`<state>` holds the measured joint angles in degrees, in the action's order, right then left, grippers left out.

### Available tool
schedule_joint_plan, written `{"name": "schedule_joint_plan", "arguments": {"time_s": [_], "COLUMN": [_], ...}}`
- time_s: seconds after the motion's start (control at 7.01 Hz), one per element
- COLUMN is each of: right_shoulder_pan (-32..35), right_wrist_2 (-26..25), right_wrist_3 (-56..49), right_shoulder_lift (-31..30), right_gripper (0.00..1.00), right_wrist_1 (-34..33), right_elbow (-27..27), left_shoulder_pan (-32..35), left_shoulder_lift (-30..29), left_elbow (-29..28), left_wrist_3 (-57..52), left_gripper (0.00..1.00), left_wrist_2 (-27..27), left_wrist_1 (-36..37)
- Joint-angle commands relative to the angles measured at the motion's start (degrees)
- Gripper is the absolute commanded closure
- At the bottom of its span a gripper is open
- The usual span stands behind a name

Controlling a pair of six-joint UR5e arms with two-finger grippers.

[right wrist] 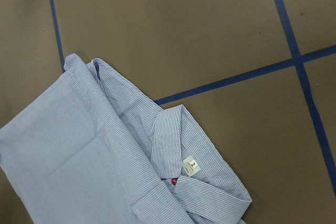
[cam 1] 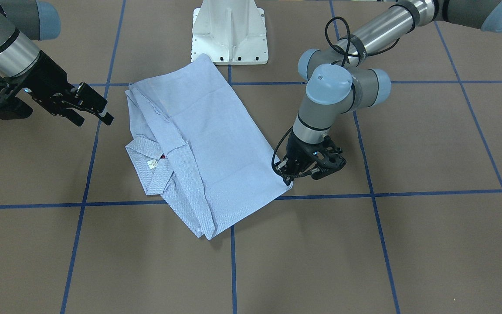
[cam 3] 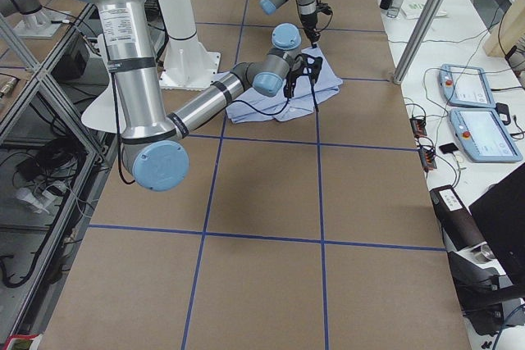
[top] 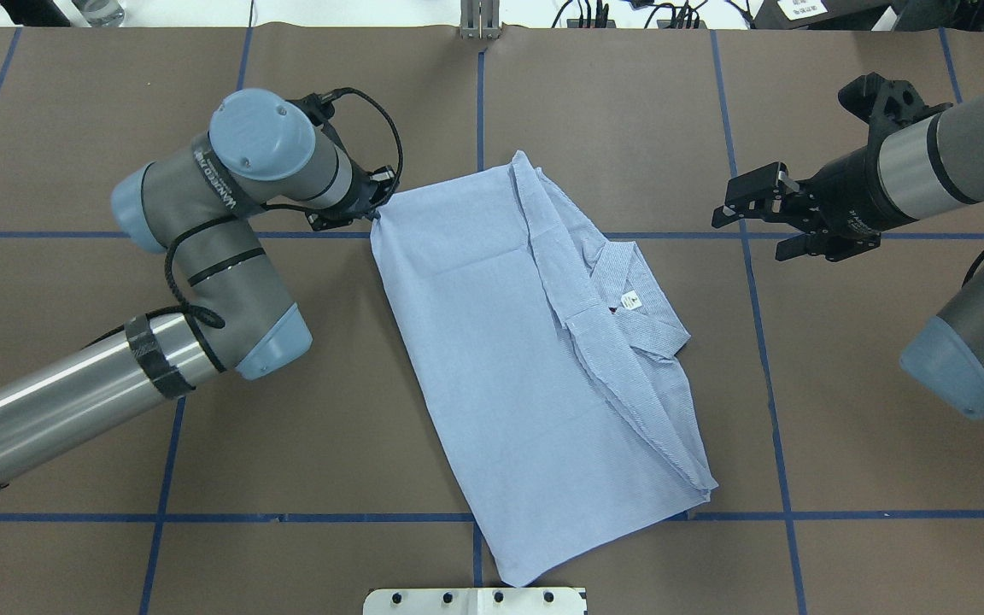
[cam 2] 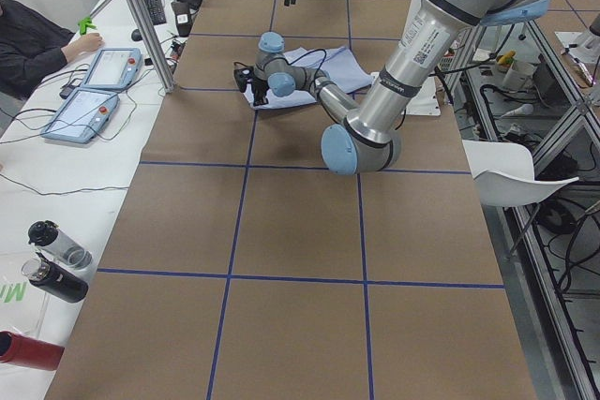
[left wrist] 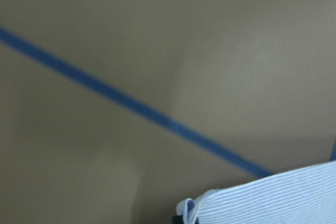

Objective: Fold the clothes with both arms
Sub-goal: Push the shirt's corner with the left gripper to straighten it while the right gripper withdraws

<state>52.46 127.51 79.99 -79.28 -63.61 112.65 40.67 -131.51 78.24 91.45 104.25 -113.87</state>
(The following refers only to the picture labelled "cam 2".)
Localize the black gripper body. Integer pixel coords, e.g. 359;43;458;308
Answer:
251;76;268;98

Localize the blue striped button shirt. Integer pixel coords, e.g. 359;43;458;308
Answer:
243;45;376;111

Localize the black device with label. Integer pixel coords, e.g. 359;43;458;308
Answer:
171;1;193;37

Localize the black computer mouse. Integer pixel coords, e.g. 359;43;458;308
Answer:
130;29;143;42

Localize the black keyboard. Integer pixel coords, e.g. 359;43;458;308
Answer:
143;0;167;25

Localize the upper teach pendant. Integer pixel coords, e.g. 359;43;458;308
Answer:
81;48;143;91

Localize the teach pendant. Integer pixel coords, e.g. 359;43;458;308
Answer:
40;88;120;144
81;48;143;91

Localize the lower teach pendant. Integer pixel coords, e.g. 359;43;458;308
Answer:
40;88;120;144

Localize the green object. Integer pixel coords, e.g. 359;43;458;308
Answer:
78;16;97;36

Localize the black smartphone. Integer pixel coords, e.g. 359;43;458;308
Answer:
59;83;79;99

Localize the seated person in black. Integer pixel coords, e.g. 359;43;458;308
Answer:
1;0;103;99

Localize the clear water bottle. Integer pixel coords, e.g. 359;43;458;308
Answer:
27;220;92;269

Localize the white plastic chair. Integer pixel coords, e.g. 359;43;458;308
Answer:
462;140;579;207

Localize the black bottle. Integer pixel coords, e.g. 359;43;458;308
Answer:
22;258;88;304

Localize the red bottle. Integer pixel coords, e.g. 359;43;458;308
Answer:
1;331;65;371

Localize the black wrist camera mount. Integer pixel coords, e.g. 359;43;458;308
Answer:
233;67;254;93

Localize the black camera cable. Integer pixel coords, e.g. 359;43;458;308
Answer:
232;47;327;81

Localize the grey aluminium frame post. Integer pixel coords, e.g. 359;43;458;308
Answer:
126;0;174;94

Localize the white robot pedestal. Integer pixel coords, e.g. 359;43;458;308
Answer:
399;78;441;117

